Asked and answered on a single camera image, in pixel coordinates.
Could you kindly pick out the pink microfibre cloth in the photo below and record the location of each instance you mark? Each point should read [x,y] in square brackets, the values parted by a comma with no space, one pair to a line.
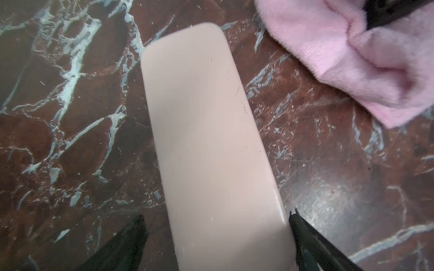
[389,69]

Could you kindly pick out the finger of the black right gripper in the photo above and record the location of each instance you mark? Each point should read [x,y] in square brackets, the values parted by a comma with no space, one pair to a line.
[382,12]

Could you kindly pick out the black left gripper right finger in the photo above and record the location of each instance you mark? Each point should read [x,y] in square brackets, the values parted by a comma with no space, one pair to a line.
[313,251]

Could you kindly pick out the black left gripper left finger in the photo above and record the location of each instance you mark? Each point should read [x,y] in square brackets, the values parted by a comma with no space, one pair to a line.
[123,252]

